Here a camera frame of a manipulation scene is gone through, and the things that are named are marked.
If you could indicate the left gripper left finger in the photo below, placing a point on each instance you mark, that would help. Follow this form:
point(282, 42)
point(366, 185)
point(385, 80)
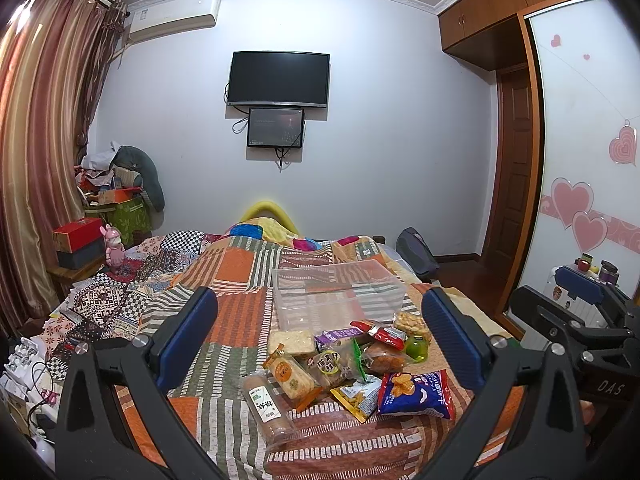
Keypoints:
point(92, 437)

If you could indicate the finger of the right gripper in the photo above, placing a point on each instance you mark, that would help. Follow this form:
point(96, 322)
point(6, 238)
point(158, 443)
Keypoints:
point(578, 285)

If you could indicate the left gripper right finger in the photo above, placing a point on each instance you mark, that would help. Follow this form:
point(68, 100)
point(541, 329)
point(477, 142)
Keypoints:
point(450, 329)

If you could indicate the blue rice cracker bag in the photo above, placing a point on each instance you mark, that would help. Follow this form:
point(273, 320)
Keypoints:
point(416, 394)

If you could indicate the red white snack bag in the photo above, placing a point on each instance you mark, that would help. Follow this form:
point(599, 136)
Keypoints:
point(385, 333)

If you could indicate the fried orange snack bag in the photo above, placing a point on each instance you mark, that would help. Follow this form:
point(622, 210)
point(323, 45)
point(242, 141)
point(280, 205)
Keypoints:
point(379, 358)

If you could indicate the yellow chip bag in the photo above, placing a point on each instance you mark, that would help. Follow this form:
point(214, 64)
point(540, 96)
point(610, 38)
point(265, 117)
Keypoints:
point(359, 398)

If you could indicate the bread slice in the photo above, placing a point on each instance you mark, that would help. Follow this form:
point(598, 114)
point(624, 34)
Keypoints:
point(297, 343)

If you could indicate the purple label cake pack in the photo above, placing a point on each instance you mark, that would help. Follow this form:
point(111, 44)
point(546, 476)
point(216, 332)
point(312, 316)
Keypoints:
point(328, 338)

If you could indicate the green edged cat ear snack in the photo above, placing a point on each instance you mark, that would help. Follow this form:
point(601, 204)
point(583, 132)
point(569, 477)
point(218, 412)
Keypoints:
point(337, 364)

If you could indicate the white heart sliding door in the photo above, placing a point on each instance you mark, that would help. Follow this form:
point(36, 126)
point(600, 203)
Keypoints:
point(588, 65)

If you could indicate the brown wooden door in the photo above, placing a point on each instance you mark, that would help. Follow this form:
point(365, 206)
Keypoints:
point(509, 219)

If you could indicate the green jelly cup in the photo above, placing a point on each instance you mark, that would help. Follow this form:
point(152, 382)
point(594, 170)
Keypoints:
point(416, 348)

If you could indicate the golden biscuit pack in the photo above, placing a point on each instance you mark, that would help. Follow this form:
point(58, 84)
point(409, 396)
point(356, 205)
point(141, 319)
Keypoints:
point(412, 325)

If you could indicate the brown cylinder cookie pack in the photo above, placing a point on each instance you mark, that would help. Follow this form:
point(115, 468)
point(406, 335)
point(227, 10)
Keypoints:
point(268, 411)

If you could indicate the dark backpack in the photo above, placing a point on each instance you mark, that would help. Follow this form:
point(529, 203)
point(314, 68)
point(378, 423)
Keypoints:
point(411, 246)

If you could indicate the dark grey box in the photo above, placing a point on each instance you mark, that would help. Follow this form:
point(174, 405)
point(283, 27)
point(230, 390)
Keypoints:
point(82, 256)

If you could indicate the pink rabbit toy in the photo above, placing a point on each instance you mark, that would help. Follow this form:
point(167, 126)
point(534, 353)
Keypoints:
point(114, 249)

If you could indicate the orange label cracker pack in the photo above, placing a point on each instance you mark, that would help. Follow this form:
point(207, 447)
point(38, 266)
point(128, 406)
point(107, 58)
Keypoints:
point(298, 385)

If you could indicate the red shoe box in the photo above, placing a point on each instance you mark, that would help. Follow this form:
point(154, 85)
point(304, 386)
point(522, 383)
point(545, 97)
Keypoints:
point(77, 234)

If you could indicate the green cardboard box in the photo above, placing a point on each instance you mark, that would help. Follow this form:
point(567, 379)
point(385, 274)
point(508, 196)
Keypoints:
point(131, 218)

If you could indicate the clear plastic storage bin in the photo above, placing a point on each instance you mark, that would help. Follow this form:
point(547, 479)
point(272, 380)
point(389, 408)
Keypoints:
point(319, 298)

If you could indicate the brown wooden wardrobe cabinet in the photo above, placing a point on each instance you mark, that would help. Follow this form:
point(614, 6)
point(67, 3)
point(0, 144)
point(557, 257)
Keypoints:
point(485, 33)

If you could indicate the grey green pillow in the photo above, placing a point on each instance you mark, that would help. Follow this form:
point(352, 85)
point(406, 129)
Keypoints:
point(136, 160)

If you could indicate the yellow headboard cushion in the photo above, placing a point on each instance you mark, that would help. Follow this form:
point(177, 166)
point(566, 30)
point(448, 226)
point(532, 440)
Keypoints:
point(274, 210)

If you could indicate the striped brown curtain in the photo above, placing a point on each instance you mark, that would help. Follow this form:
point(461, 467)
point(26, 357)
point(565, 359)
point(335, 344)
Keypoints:
point(55, 55)

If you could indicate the white air conditioner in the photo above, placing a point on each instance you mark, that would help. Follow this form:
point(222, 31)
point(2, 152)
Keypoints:
point(171, 17)

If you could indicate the small black wall monitor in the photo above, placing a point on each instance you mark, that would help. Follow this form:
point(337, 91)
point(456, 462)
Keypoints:
point(275, 127)

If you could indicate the wall mounted black television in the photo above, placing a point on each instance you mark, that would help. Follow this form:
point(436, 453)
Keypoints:
point(279, 78)

